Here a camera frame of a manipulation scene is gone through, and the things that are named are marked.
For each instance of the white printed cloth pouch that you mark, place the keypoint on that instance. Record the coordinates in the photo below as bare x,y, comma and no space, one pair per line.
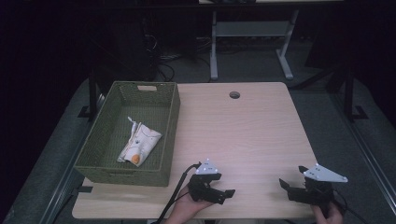
141,144

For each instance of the black metal stand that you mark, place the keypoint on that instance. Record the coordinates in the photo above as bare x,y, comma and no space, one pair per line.
92,93
349,93

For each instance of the person's left hand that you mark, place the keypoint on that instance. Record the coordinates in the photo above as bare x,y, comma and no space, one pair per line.
183,210

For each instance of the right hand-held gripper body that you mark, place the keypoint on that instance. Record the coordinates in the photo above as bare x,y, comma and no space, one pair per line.
314,191

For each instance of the person's right hand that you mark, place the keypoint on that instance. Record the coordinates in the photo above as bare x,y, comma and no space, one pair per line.
330,217

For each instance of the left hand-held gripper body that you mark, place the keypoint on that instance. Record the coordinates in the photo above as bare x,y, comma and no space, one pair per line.
200,188

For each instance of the green woven basket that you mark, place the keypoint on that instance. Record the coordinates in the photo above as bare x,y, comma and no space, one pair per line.
106,146

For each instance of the white metal desk frame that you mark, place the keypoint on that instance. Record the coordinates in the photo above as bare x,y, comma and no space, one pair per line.
249,28

